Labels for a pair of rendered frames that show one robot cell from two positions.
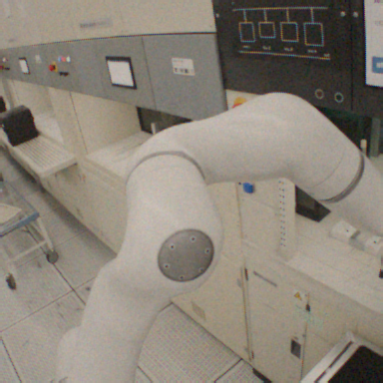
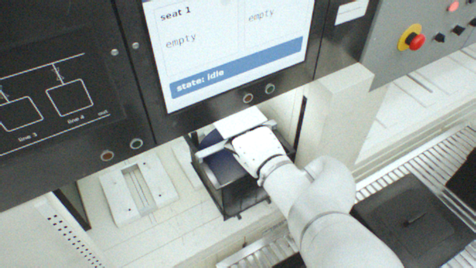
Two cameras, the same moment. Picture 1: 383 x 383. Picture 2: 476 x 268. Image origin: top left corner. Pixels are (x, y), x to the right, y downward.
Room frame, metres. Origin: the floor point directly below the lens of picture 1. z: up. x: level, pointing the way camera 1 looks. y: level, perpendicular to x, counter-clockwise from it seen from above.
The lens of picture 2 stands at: (0.52, -0.02, 1.87)
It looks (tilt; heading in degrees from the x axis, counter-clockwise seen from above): 50 degrees down; 273
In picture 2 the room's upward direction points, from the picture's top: straight up
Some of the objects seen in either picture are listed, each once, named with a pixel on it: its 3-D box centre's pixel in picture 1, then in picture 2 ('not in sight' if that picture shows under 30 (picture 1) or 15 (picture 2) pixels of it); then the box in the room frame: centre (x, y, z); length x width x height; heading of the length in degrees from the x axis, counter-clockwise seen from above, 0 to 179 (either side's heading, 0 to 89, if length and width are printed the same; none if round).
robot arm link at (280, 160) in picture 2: not in sight; (274, 171); (0.47, -0.44, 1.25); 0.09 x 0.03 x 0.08; 34
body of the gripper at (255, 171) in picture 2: not in sight; (260, 152); (0.50, -0.49, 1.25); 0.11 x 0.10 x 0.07; 124
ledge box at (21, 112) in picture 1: (17, 125); not in sight; (2.95, 1.30, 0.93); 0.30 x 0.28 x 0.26; 31
